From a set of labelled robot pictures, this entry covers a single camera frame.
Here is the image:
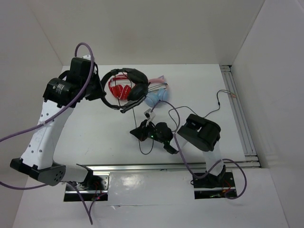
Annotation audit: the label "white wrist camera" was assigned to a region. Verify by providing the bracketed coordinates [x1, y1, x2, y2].
[81, 54, 95, 61]
[144, 109, 155, 126]

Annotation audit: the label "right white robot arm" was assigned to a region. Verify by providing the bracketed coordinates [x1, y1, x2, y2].
[130, 114, 226, 188]

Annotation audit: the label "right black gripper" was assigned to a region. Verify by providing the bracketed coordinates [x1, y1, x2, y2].
[131, 119, 166, 143]

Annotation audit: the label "pink blue cat headphones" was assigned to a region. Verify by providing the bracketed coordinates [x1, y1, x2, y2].
[145, 76, 169, 107]

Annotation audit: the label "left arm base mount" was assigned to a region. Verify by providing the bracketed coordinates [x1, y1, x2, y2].
[63, 173, 110, 202]

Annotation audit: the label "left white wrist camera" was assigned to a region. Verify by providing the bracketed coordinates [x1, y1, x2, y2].
[81, 54, 95, 61]

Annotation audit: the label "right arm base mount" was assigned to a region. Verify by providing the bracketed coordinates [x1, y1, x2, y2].
[190, 172, 237, 200]

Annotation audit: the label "red headphones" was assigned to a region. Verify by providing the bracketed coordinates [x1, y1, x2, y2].
[108, 74, 132, 100]

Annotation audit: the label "black headset with microphone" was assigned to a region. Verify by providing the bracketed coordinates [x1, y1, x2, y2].
[101, 68, 150, 114]

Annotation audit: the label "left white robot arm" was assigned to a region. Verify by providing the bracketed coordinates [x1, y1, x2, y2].
[10, 57, 103, 190]

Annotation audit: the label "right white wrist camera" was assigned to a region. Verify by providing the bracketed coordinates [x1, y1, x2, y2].
[144, 109, 155, 126]

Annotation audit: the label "aluminium rail front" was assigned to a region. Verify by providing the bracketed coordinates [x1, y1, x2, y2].
[87, 160, 261, 172]

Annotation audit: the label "black headset cable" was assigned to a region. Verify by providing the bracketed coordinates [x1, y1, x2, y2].
[117, 89, 236, 155]

